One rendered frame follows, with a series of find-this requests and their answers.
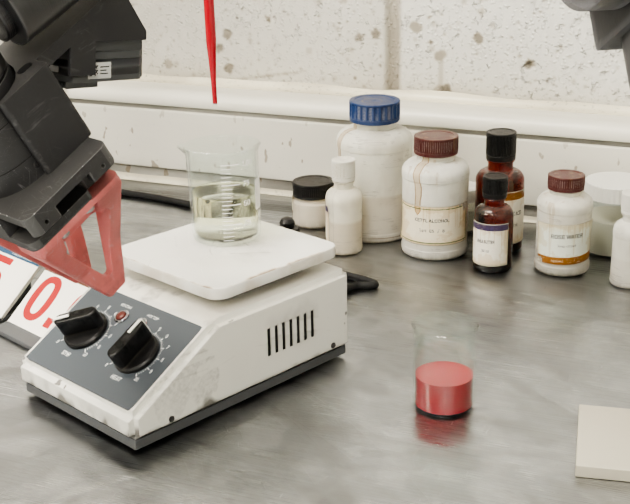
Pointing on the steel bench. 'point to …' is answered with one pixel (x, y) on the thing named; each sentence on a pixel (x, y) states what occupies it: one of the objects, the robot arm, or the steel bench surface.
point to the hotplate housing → (215, 352)
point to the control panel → (114, 380)
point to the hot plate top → (225, 260)
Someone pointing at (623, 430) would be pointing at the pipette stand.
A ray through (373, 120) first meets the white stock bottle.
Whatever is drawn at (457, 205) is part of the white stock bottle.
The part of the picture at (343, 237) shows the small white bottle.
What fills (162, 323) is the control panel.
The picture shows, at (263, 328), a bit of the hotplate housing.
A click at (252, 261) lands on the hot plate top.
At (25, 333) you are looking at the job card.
